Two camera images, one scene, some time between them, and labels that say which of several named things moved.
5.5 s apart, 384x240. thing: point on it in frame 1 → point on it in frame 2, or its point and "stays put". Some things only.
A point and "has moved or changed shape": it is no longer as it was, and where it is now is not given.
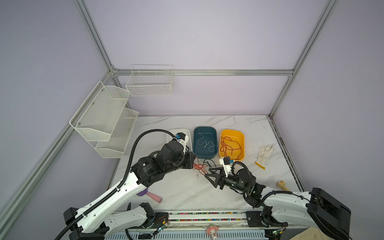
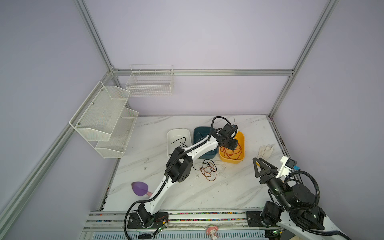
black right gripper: (220, 178) → (273, 172)
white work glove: (264, 153) stays put
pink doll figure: (212, 231) stays put
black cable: (209, 165) stays put
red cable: (200, 167) has moved or changed shape
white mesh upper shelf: (96, 116) stays put
